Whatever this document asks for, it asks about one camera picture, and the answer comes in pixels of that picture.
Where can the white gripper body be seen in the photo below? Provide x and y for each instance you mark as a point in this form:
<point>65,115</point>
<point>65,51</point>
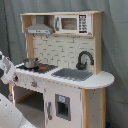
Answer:
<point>7,69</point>

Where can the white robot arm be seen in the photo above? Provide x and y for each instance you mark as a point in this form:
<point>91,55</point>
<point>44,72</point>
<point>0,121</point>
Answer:
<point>10,116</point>

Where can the wooden toy kitchen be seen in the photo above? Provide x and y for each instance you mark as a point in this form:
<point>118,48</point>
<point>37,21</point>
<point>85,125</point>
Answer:
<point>62,50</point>

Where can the small metal pot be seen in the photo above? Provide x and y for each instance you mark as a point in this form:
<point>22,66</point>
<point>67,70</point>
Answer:
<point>31,62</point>

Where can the black toy stovetop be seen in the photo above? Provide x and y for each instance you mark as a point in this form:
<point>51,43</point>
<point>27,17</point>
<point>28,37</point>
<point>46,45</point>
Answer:
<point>41,68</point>

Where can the grey range hood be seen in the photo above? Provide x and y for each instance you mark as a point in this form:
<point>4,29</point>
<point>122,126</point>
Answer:
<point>39,27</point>

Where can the white cabinet door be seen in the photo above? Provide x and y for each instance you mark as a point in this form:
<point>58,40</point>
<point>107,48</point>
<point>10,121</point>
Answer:
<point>63,106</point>

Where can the grey toy sink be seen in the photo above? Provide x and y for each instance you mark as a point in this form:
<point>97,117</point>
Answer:
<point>72,74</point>

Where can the black toy faucet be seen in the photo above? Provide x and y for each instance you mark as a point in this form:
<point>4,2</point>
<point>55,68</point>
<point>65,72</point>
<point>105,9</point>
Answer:
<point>82,63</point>

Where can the white toy microwave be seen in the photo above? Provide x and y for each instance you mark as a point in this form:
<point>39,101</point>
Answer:
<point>73,24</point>

